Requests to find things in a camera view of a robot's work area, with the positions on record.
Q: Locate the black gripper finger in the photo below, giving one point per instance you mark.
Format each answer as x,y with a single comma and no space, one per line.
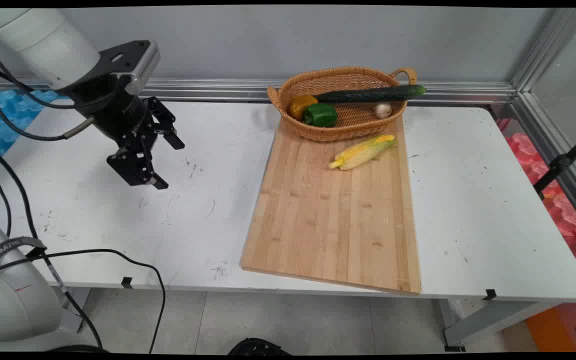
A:
167,125
135,165

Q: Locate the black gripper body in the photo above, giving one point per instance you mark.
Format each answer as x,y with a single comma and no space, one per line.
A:
118,117

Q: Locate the long dark green cucumber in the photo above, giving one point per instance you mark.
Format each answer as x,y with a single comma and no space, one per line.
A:
368,94

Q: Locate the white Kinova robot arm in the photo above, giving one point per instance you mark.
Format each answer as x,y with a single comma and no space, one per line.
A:
33,40

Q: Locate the blue foam mat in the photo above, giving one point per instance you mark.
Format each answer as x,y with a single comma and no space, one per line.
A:
8,117

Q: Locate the small black table clip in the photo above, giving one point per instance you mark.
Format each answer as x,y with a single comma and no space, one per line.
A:
490,294
127,282

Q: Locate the yellow bell pepper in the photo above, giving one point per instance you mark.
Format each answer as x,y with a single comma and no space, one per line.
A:
298,106

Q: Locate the green bell pepper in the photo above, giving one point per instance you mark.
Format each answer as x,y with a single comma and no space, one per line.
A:
320,116

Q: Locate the woven wicker basket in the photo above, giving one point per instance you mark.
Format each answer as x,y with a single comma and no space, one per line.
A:
353,122

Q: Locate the bamboo cutting board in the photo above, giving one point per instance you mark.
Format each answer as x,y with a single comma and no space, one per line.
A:
333,220

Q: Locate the yellow corn with husk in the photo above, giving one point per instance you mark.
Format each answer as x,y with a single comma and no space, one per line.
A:
363,152

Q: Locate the white garlic bulb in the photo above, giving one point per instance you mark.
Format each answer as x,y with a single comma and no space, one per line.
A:
383,110

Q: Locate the black round object on floor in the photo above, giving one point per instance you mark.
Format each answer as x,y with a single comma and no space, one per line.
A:
258,347

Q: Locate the grey table leg black foot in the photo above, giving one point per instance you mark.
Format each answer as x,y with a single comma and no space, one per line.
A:
488,322

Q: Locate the black tripod stand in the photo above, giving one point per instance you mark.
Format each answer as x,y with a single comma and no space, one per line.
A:
560,162

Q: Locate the red foam mat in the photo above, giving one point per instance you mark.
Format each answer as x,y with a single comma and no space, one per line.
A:
560,205

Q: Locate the orange floor mat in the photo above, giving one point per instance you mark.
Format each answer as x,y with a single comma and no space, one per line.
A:
550,332

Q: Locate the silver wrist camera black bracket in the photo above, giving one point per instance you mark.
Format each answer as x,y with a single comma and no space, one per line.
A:
138,62

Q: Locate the horizontal aluminium frame rail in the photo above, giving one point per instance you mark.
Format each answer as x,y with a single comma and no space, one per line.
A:
228,90

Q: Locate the aluminium side frame rail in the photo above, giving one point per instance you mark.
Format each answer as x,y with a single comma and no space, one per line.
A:
555,150

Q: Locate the aluminium frame post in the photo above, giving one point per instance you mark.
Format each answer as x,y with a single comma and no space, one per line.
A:
548,45

